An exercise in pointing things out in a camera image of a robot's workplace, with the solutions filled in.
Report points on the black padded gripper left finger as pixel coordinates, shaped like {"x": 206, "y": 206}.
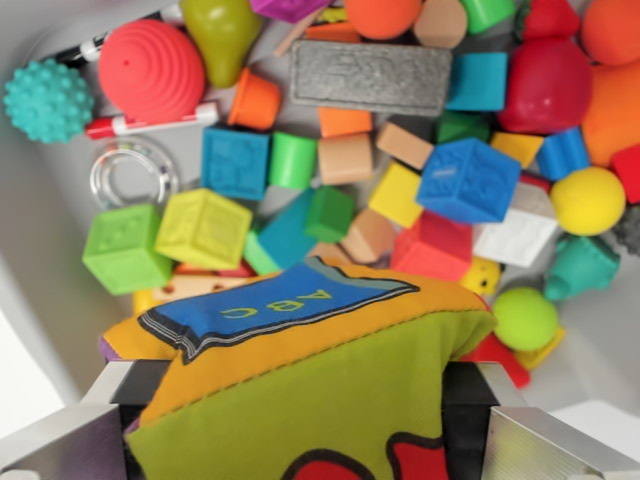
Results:
{"x": 60, "y": 445}

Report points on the black padded gripper right finger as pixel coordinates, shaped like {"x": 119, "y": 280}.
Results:
{"x": 520, "y": 445}

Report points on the soft fabric cube fish print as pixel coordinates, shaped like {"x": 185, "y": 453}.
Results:
{"x": 310, "y": 390}

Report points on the lime green foam ball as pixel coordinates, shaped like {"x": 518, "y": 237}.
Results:
{"x": 525, "y": 317}

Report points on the yellow rubber toy with face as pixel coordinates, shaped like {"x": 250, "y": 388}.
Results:
{"x": 482, "y": 277}

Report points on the teal plastic bell shape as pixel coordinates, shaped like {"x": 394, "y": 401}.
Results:
{"x": 582, "y": 267}

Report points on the green embossed rubber cube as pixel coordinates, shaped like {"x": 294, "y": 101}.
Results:
{"x": 125, "y": 250}

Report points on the white embossed rubber cube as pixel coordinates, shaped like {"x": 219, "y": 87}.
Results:
{"x": 515, "y": 235}

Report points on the red embossed rubber cube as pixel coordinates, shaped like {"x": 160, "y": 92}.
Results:
{"x": 432, "y": 250}

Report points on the grey spiky ball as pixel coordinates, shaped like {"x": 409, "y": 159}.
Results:
{"x": 629, "y": 232}

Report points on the yellow foam ball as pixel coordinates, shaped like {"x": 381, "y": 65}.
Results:
{"x": 587, "y": 202}

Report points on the natural wooden triangle block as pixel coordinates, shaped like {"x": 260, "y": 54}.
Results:
{"x": 367, "y": 235}

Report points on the lime embossed rubber cube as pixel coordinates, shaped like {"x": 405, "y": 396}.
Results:
{"x": 202, "y": 227}

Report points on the small red wooden block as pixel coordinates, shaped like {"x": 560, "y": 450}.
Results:
{"x": 535, "y": 182}

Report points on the brown wooden block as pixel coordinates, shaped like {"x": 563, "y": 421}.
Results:
{"x": 330, "y": 252}

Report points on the bright green wooden block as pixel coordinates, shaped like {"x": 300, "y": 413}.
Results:
{"x": 257, "y": 257}

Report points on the yellow wooden cube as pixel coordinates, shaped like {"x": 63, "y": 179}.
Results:
{"x": 395, "y": 195}

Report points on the small red cube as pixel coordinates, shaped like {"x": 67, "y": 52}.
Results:
{"x": 627, "y": 172}

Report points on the blue wooden cylinder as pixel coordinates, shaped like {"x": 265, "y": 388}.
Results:
{"x": 562, "y": 155}

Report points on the yellow wooden triangle block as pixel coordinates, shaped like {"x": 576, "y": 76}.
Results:
{"x": 517, "y": 147}

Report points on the dark green wooden cube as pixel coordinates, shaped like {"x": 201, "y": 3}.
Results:
{"x": 327, "y": 215}

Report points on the teal wooden block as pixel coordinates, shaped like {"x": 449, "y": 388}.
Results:
{"x": 287, "y": 235}

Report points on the natural wooden rectangular block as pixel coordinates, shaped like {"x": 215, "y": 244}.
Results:
{"x": 404, "y": 146}

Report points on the green wooden triangle block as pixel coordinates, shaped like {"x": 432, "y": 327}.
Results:
{"x": 462, "y": 129}

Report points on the light blue embossed rubber cube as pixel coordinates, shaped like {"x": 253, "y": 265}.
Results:
{"x": 235, "y": 162}

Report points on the white marker with red cap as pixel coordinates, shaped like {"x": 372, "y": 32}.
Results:
{"x": 150, "y": 124}

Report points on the orange soft block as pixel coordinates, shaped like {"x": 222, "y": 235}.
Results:
{"x": 615, "y": 115}

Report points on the teal spiky ball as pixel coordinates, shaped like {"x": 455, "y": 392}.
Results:
{"x": 47, "y": 100}

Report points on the red toy apple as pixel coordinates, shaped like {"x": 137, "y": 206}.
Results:
{"x": 547, "y": 87}

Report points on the green wooden cylinder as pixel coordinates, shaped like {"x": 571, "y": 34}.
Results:
{"x": 292, "y": 160}

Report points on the teal wooden cube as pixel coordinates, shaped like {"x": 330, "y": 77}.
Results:
{"x": 477, "y": 80}

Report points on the orange wooden block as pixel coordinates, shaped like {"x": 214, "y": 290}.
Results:
{"x": 345, "y": 121}

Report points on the red ridged rubber ball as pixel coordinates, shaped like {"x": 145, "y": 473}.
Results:
{"x": 150, "y": 70}

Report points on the black dry erase marker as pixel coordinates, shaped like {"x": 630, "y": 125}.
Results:
{"x": 72, "y": 54}

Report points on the orange plastic cup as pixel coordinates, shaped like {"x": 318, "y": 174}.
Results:
{"x": 255, "y": 102}

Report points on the grey foam whiteboard eraser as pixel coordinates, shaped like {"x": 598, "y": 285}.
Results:
{"x": 370, "y": 77}

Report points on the orange foam ball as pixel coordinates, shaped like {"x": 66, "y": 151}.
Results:
{"x": 382, "y": 17}
{"x": 612, "y": 30}

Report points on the red toy strawberry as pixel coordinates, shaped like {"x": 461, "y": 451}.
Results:
{"x": 547, "y": 19}

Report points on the natural wooden cylinder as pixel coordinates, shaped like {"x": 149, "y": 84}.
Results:
{"x": 440, "y": 22}

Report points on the yellow-green toy pear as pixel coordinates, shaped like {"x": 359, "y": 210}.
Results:
{"x": 222, "y": 40}

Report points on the tan ridged stick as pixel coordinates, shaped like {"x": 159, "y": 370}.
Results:
{"x": 297, "y": 32}

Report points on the purple embossed rubber cube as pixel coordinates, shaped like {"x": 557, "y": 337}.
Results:
{"x": 290, "y": 9}

